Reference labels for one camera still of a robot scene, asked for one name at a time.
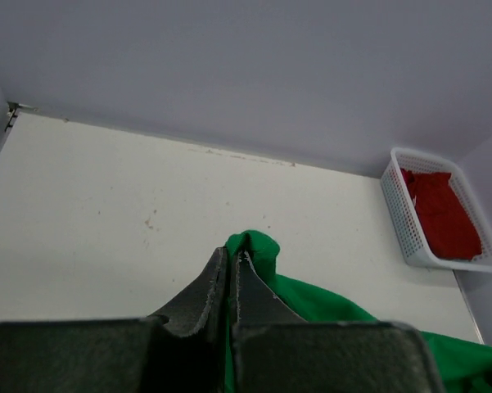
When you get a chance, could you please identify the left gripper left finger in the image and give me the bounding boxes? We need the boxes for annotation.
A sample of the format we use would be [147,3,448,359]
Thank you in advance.
[148,247,228,338]

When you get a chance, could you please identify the side aluminium rail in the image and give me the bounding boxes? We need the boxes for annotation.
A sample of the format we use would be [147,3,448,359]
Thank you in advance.
[453,270,485,345]

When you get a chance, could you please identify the red t shirt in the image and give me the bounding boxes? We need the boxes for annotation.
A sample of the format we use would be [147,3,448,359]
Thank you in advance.
[401,169,482,260]

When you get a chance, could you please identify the green t shirt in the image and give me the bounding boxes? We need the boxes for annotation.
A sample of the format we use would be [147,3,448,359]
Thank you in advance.
[224,230,492,392]

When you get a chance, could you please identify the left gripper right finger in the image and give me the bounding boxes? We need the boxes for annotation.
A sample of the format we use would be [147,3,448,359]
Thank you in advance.
[230,250,307,328]

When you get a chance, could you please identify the white plastic basket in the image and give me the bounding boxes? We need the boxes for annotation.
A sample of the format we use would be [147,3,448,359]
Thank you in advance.
[380,147,492,273]

